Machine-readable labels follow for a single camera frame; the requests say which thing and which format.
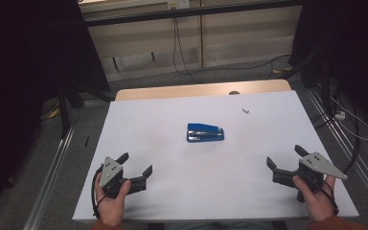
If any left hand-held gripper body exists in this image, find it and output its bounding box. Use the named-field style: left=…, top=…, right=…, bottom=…
left=99, top=155, right=130, bottom=199

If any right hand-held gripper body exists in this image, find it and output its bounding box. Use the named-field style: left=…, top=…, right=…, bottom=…
left=296, top=151, right=349, bottom=204

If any blue stapler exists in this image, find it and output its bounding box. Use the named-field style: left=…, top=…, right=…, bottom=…
left=186, top=123, right=225, bottom=144

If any person's left hand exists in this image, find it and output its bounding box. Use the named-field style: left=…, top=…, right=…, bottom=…
left=94, top=173, right=132, bottom=227

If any person's right hand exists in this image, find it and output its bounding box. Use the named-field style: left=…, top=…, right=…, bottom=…
left=291, top=174, right=338, bottom=223

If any black metal stand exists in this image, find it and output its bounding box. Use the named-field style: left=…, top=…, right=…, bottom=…
left=56, top=80, right=116, bottom=140
left=281, top=47, right=334, bottom=123

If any white table cover board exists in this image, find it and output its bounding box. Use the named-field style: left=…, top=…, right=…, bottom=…
left=72, top=90, right=359, bottom=223

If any yellow floor tape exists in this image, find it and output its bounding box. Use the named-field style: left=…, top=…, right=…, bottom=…
left=271, top=66, right=293, bottom=75
left=46, top=106, right=61, bottom=120

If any black curtain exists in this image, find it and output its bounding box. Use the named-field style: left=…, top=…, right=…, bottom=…
left=288, top=0, right=368, bottom=135
left=0, top=0, right=111, bottom=221

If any beige wooden cabinet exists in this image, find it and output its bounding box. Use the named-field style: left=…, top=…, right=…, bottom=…
left=78, top=0, right=303, bottom=82

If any black horizontal bar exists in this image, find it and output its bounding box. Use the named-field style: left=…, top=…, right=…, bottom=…
left=83, top=0, right=301, bottom=28

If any left hand-held gripper cable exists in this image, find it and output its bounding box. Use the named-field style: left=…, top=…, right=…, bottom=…
left=90, top=164, right=108, bottom=219

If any hand-held gripper cable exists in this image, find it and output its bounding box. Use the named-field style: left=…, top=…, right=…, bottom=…
left=90, top=164, right=108, bottom=219
left=303, top=173, right=340, bottom=216

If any aluminium floor rail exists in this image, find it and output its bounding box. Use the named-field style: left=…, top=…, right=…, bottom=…
left=22, top=124, right=76, bottom=230
left=306, top=87, right=368, bottom=209

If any black floor cable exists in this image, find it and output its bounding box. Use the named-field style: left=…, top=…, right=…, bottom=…
left=310, top=92, right=362, bottom=175

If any right hand-held gripper cable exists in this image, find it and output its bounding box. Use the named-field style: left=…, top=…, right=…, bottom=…
left=303, top=173, right=340, bottom=216

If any white floor cable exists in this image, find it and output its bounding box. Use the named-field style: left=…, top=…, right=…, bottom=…
left=329, top=95, right=368, bottom=142

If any black hanging cable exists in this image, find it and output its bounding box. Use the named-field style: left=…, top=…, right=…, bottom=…
left=173, top=9, right=292, bottom=78
left=172, top=9, right=203, bottom=84

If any white wall socket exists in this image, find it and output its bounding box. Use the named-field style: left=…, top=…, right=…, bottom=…
left=167, top=0, right=191, bottom=10

